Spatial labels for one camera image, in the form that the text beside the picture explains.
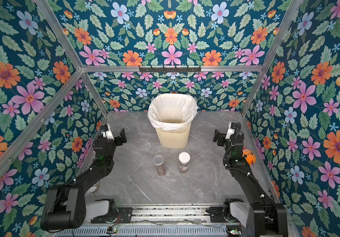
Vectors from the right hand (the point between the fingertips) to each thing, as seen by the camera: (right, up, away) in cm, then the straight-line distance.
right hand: (227, 128), depth 82 cm
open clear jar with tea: (-38, -16, -5) cm, 42 cm away
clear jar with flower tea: (-24, -23, +1) cm, 33 cm away
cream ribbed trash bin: (-31, -7, +16) cm, 36 cm away
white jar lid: (-24, -15, -5) cm, 29 cm away
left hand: (-63, 0, +3) cm, 63 cm away
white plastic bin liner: (-34, +11, +16) cm, 39 cm away
